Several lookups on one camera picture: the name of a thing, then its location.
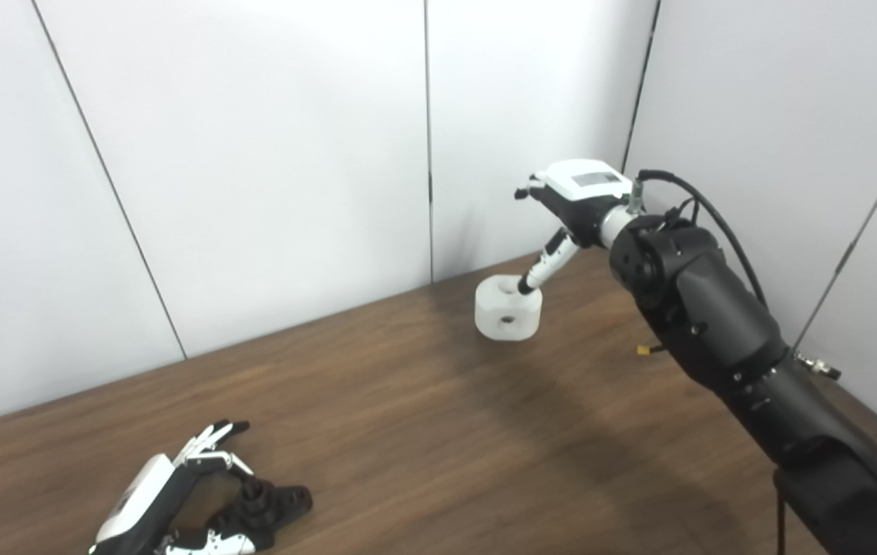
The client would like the round white plastic piece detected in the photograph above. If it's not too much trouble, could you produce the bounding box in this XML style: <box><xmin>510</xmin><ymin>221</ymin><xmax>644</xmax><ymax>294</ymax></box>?
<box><xmin>475</xmin><ymin>276</ymin><xmax>543</xmax><ymax>341</ymax></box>

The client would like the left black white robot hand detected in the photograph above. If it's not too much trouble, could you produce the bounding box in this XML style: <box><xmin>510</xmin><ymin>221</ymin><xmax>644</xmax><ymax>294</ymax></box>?
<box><xmin>88</xmin><ymin>420</ymin><xmax>258</xmax><ymax>555</ymax></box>

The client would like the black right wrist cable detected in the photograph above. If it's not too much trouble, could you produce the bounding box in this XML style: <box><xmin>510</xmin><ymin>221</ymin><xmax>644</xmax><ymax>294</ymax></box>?
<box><xmin>630</xmin><ymin>170</ymin><xmax>767</xmax><ymax>309</ymax></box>

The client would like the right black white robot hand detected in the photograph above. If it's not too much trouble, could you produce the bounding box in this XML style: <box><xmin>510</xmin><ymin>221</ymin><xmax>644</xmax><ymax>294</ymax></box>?
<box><xmin>515</xmin><ymin>160</ymin><xmax>633</xmax><ymax>296</ymax></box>

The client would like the black plastic holder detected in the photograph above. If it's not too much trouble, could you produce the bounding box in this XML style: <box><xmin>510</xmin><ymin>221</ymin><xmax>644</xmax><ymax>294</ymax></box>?
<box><xmin>207</xmin><ymin>476</ymin><xmax>314</xmax><ymax>552</ymax></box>

